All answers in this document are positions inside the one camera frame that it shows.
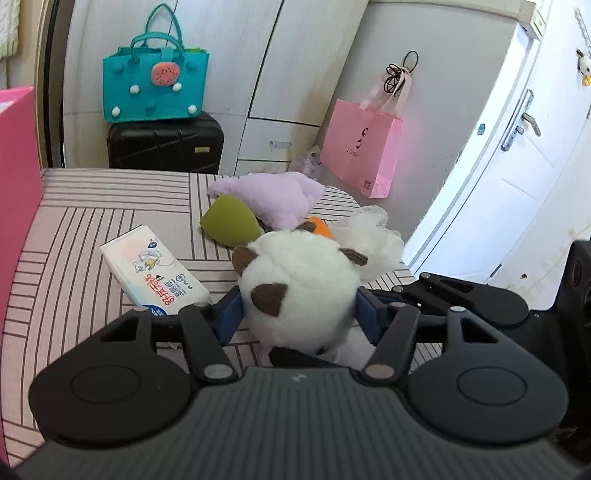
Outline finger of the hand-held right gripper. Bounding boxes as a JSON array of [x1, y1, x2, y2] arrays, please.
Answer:
[[369, 272, 490, 325]]

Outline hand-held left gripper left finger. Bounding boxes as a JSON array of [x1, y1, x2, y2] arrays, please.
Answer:
[[85, 291, 245, 384]]

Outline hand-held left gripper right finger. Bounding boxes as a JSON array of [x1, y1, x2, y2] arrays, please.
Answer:
[[355, 288, 509, 384]]

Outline white panda plush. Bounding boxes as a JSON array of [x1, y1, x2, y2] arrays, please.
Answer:
[[232, 228, 376, 370]]

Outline white mesh bath puff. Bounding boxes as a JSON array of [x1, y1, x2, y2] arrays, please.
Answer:
[[332, 205, 406, 283]]

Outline small white tissue pack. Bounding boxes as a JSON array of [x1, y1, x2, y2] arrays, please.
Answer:
[[100, 224, 213, 317]]

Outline green makeup sponge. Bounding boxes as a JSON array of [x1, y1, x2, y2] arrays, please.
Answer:
[[199, 194, 262, 245]]

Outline orange makeup sponge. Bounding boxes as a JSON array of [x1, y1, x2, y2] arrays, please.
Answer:
[[307, 216, 334, 240]]

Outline purple plush toy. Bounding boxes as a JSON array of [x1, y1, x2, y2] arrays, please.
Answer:
[[206, 171, 325, 232]]

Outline pink cardboard box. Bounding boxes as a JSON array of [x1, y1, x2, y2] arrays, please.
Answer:
[[0, 87, 42, 324]]

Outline white door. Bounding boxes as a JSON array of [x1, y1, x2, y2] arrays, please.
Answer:
[[402, 0, 591, 310]]

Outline pink paper bag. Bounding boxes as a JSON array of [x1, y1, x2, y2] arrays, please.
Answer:
[[320, 69, 411, 199]]

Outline clear plastic bag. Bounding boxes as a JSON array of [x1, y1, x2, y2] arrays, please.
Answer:
[[290, 144, 322, 181]]

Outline striped tablecloth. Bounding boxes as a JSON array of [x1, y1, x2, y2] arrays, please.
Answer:
[[0, 167, 416, 467]]

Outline black suitcase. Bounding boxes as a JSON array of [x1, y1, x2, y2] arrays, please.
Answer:
[[107, 111, 225, 175]]

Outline small white plush toy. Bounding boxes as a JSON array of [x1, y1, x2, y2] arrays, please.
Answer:
[[575, 46, 591, 88]]

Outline teal felt tote bag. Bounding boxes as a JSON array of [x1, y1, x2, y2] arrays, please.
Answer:
[[102, 4, 209, 123]]

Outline grey wardrobe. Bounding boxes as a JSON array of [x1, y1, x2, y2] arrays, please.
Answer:
[[62, 0, 370, 176]]

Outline metal door handle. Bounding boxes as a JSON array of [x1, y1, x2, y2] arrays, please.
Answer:
[[501, 90, 542, 152]]

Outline black hair ties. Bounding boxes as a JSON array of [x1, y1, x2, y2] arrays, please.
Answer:
[[382, 51, 420, 95]]

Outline wall switch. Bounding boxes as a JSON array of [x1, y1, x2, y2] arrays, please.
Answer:
[[529, 7, 548, 38]]

